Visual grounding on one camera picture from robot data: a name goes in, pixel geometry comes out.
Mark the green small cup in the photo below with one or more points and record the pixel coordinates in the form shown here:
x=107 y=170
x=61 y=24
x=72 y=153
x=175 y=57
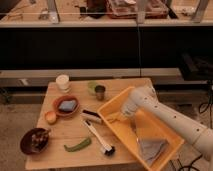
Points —
x=91 y=87

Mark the yellow plastic tray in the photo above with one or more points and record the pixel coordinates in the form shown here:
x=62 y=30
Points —
x=149 y=127

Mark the orange round fruit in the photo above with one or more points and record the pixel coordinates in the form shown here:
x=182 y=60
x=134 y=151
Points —
x=50 y=117

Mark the terracotta bowl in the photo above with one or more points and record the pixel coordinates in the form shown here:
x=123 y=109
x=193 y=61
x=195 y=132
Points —
x=59 y=100

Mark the green pepper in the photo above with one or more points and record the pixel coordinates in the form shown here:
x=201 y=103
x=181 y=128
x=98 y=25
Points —
x=83 y=144

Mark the wooden table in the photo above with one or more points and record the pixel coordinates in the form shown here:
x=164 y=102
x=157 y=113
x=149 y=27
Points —
x=71 y=131

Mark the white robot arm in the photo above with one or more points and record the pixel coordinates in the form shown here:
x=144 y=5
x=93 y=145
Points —
x=195 y=133

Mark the white cup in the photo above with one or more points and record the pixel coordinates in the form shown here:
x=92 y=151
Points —
x=62 y=82

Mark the dark brown bowl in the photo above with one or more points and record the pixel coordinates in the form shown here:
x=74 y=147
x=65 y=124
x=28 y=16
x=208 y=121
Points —
x=34 y=141

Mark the black white small brush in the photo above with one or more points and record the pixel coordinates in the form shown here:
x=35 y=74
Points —
x=92 y=116

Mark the grey folded cloth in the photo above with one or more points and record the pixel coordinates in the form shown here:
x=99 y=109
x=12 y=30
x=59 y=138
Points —
x=151 y=149

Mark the white handled dish brush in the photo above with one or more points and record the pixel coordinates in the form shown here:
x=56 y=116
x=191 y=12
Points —
x=108 y=149

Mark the blue sponge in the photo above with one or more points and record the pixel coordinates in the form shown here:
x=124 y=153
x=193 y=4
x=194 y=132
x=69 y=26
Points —
x=67 y=106

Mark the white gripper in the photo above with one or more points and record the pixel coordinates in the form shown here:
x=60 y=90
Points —
x=129 y=108

